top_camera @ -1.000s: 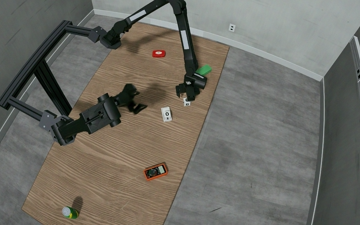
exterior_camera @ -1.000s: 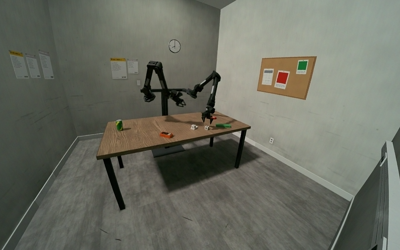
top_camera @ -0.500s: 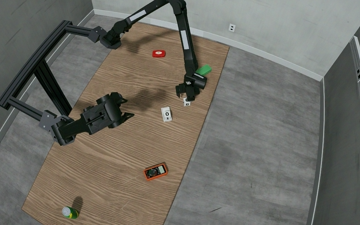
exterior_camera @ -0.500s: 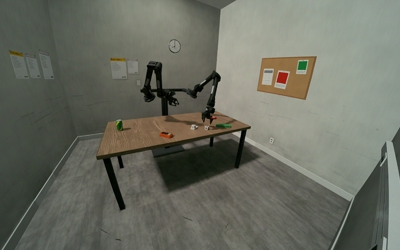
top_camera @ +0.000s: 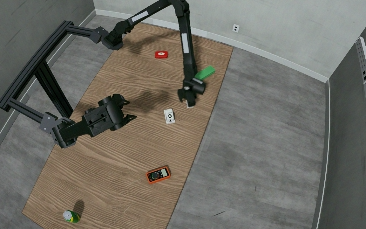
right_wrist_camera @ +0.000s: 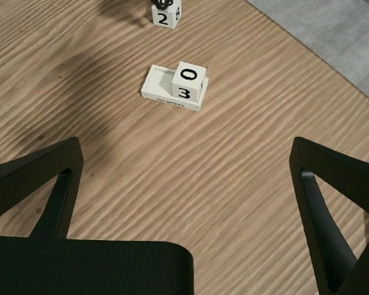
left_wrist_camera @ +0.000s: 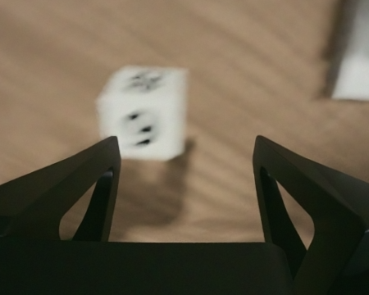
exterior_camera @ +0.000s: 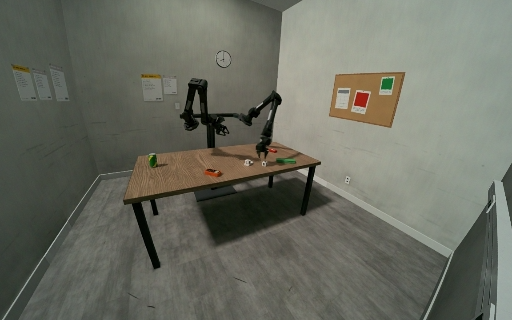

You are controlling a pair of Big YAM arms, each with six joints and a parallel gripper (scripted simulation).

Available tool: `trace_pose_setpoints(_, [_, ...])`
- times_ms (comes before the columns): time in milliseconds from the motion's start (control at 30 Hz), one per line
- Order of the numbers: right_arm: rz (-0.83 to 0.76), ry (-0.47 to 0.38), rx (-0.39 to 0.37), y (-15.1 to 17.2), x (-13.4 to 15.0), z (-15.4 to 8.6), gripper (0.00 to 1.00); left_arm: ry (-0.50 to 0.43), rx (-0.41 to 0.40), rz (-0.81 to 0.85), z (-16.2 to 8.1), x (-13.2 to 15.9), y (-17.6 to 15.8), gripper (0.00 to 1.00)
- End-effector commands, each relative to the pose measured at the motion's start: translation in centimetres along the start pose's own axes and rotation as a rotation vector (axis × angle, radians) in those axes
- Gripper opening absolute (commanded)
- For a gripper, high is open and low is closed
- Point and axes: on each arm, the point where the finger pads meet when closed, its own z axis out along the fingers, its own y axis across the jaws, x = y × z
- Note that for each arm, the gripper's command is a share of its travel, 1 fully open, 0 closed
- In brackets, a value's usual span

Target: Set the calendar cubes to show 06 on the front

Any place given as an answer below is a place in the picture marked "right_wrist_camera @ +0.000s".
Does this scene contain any white number cube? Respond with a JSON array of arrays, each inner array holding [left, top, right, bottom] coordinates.
[[171, 61, 206, 102], [152, 0, 181, 29]]

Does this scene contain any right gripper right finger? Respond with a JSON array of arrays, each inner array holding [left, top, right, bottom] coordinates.
[[289, 136, 369, 295]]

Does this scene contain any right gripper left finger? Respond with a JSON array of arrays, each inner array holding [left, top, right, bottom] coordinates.
[[0, 137, 84, 239]]

